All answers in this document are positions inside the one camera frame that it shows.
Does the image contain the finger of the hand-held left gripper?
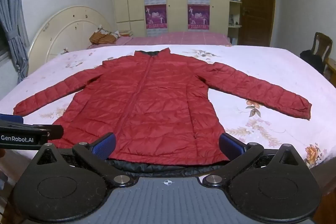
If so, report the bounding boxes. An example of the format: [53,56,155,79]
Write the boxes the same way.
[0,113,24,124]

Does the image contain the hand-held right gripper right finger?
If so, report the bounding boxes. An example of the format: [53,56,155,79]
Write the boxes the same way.
[202,133,302,187]

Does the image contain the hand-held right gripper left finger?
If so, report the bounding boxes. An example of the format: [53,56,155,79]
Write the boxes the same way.
[35,132,139,187]

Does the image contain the red down jacket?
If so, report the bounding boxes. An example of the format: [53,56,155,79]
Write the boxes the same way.
[13,48,313,177]

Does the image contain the floral pink bed sheet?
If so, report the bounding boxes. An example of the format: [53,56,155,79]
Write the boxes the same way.
[0,44,336,170]

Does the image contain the cream round headboard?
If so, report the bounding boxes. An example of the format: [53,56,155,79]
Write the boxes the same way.
[28,6,114,75]

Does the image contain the grey curtain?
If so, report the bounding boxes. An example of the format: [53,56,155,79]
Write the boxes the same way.
[0,0,32,85]

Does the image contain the black bag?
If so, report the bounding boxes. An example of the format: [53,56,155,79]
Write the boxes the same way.
[300,50,325,75]

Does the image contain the pink checked blanket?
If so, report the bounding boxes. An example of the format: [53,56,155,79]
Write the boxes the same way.
[88,31,233,50]

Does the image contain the cream corner shelf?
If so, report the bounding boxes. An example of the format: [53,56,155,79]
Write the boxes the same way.
[228,0,243,46]

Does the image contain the wooden chair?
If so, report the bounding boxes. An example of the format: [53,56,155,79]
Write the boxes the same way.
[312,32,336,78]

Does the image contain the brown wooden door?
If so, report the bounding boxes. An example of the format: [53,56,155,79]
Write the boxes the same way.
[238,0,277,47]

